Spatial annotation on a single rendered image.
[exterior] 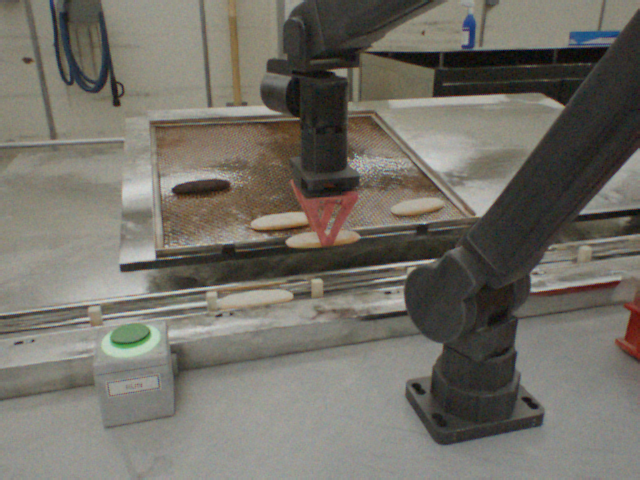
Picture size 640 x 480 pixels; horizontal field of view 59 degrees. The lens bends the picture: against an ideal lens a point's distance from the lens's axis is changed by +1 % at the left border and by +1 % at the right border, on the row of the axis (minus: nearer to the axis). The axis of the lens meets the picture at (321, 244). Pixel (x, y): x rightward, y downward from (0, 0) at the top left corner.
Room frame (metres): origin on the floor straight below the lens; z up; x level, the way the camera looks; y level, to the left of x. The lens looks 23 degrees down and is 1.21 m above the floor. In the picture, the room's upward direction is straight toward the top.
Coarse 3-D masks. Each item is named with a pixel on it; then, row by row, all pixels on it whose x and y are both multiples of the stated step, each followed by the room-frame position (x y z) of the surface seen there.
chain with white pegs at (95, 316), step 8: (584, 248) 0.78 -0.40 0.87; (584, 256) 0.78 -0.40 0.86; (408, 272) 0.72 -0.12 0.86; (312, 280) 0.68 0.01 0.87; (320, 280) 0.68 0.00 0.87; (312, 288) 0.67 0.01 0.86; (320, 288) 0.67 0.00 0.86; (208, 296) 0.63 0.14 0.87; (216, 296) 0.64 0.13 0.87; (312, 296) 0.67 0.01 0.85; (320, 296) 0.67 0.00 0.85; (208, 304) 0.63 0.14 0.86; (216, 304) 0.63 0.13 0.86; (88, 312) 0.59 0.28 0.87; (96, 312) 0.60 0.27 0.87; (96, 320) 0.60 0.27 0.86
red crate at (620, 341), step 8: (624, 304) 0.59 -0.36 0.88; (632, 304) 0.59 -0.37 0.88; (632, 312) 0.58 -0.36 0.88; (632, 320) 0.59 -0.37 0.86; (632, 328) 0.58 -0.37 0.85; (624, 336) 0.59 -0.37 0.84; (632, 336) 0.58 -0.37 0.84; (616, 344) 0.59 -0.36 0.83; (624, 344) 0.58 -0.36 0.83; (632, 344) 0.58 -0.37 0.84; (632, 352) 0.57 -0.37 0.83
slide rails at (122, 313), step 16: (544, 256) 0.80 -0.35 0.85; (560, 256) 0.80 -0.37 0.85; (576, 256) 0.80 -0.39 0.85; (592, 256) 0.80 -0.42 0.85; (288, 288) 0.69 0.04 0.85; (304, 288) 0.69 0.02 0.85; (336, 288) 0.69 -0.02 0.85; (352, 288) 0.70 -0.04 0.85; (160, 304) 0.65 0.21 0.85; (176, 304) 0.65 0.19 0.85; (192, 304) 0.65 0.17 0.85; (32, 320) 0.61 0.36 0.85; (48, 320) 0.61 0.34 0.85; (64, 320) 0.61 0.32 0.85; (80, 320) 0.61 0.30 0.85; (144, 320) 0.61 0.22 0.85
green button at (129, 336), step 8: (120, 328) 0.50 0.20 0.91; (128, 328) 0.50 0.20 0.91; (136, 328) 0.50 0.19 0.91; (144, 328) 0.50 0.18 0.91; (112, 336) 0.48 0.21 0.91; (120, 336) 0.48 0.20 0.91; (128, 336) 0.48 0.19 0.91; (136, 336) 0.48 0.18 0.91; (144, 336) 0.48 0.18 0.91; (112, 344) 0.48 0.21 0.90; (120, 344) 0.47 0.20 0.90; (128, 344) 0.47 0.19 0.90; (136, 344) 0.47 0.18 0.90
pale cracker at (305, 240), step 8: (312, 232) 0.69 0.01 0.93; (328, 232) 0.69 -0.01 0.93; (344, 232) 0.69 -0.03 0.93; (352, 232) 0.70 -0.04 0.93; (288, 240) 0.67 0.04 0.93; (296, 240) 0.67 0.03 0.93; (304, 240) 0.67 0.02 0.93; (312, 240) 0.67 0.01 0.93; (336, 240) 0.67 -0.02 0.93; (344, 240) 0.67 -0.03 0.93; (352, 240) 0.68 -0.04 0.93
